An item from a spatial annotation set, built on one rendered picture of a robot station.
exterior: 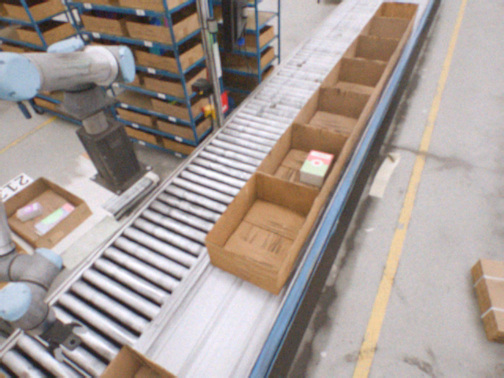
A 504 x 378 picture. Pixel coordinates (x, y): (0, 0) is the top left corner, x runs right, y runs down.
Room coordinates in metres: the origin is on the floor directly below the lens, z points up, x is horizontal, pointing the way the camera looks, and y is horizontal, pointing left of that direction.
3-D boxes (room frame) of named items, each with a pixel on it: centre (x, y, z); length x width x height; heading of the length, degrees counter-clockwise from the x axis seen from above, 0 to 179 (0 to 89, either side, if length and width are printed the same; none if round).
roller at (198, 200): (1.15, 0.24, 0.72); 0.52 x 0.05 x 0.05; 57
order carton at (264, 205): (0.76, -0.05, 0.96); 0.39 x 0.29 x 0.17; 147
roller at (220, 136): (1.58, -0.04, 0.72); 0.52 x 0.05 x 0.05; 57
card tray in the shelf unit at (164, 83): (2.46, 0.49, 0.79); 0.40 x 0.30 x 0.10; 59
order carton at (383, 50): (2.08, -0.89, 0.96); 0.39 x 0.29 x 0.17; 147
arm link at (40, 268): (0.57, 0.69, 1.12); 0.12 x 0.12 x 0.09; 82
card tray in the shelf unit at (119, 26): (2.72, 0.89, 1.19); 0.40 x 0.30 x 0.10; 57
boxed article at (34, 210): (1.15, 1.14, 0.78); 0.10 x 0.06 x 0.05; 117
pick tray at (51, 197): (1.12, 1.05, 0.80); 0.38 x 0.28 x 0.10; 54
